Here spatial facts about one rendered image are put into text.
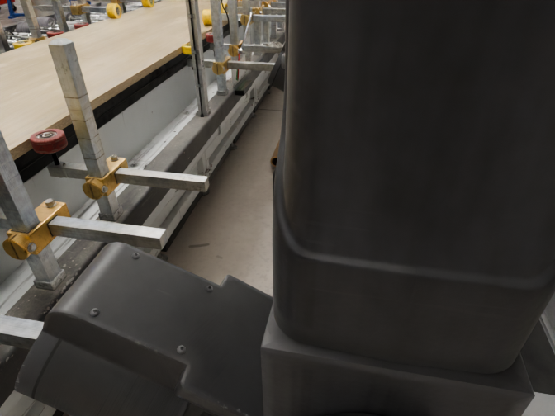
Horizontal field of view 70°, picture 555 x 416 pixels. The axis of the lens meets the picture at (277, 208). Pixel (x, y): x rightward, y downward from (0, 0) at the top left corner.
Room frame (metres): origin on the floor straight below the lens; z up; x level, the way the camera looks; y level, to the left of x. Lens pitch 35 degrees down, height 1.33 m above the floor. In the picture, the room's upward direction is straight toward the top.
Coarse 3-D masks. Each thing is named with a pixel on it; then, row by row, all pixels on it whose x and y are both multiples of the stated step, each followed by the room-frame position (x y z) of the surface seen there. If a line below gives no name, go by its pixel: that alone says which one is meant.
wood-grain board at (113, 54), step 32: (224, 0) 3.42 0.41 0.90; (96, 32) 2.21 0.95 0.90; (128, 32) 2.21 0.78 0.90; (160, 32) 2.21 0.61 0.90; (0, 64) 1.60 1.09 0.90; (32, 64) 1.60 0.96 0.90; (96, 64) 1.60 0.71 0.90; (128, 64) 1.60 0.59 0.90; (160, 64) 1.68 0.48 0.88; (0, 96) 1.24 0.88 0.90; (32, 96) 1.24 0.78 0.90; (96, 96) 1.24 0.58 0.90; (0, 128) 0.98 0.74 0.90; (32, 128) 0.98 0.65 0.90
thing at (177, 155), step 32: (224, 96) 1.82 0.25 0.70; (192, 128) 1.44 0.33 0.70; (160, 160) 1.18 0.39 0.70; (128, 192) 0.98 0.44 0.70; (160, 192) 1.05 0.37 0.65; (128, 224) 0.86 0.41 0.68; (64, 256) 0.70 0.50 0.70; (32, 288) 0.60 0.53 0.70; (64, 288) 0.60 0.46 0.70; (0, 352) 0.44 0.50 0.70; (0, 384) 0.40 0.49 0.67
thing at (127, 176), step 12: (48, 168) 0.92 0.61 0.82; (60, 168) 0.91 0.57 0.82; (72, 168) 0.90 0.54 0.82; (84, 168) 0.90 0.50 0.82; (120, 168) 0.90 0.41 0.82; (120, 180) 0.88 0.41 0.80; (132, 180) 0.87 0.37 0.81; (144, 180) 0.87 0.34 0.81; (156, 180) 0.86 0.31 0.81; (168, 180) 0.85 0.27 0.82; (180, 180) 0.85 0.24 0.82; (192, 180) 0.85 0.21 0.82; (204, 180) 0.85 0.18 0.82
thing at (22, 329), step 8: (0, 320) 0.39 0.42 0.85; (8, 320) 0.39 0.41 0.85; (16, 320) 0.39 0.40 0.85; (24, 320) 0.39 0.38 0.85; (32, 320) 0.39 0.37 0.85; (0, 328) 0.38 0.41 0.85; (8, 328) 0.38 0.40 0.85; (16, 328) 0.38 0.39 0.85; (24, 328) 0.38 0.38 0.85; (32, 328) 0.38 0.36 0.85; (40, 328) 0.38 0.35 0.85; (0, 336) 0.37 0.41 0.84; (8, 336) 0.37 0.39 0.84; (16, 336) 0.37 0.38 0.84; (24, 336) 0.36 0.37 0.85; (32, 336) 0.36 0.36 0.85; (8, 344) 0.37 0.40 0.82; (16, 344) 0.37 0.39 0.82; (24, 344) 0.36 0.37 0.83; (32, 344) 0.36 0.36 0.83
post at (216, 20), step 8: (216, 0) 1.82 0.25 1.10; (216, 8) 1.82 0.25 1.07; (216, 16) 1.83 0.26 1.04; (216, 24) 1.83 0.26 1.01; (216, 32) 1.83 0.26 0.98; (216, 40) 1.83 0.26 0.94; (216, 48) 1.83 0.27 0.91; (216, 56) 1.83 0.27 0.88; (224, 56) 1.85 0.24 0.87; (224, 80) 1.83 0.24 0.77; (224, 88) 1.82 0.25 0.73
